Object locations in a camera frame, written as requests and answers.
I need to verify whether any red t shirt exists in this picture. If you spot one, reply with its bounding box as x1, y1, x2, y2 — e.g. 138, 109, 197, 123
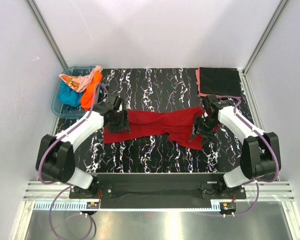
103, 106, 204, 151

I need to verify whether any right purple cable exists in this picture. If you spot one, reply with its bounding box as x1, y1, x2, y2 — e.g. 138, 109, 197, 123
202, 96, 282, 217

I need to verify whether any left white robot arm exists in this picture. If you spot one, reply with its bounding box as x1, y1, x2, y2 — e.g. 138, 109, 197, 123
35, 94, 130, 195

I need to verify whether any blue t shirt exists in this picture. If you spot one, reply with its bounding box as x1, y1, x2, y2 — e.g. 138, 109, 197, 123
58, 81, 84, 108

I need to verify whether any blue plastic bin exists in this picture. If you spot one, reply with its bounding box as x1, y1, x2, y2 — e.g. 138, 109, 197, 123
51, 77, 100, 119

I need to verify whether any pink printed t shirt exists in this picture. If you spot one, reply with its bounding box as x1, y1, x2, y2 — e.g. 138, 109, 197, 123
59, 65, 103, 93

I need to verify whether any orange t shirt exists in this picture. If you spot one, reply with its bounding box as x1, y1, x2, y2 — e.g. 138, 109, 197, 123
80, 71, 103, 111

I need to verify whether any folded black t shirt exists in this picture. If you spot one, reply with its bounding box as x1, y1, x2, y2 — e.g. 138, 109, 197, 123
200, 67, 241, 98

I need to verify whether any white slotted cable duct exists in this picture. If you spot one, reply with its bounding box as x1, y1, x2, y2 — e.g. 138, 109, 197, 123
34, 201, 221, 211

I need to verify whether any purple cable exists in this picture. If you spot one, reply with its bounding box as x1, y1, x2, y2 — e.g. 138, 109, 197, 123
37, 83, 108, 240
202, 96, 282, 217

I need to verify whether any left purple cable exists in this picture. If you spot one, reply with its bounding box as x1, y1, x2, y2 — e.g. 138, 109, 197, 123
37, 83, 108, 240

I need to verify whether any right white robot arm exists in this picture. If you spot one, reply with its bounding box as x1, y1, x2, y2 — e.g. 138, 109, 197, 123
190, 94, 281, 195

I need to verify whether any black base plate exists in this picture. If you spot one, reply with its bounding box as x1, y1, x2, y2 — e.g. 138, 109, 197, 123
69, 173, 247, 211

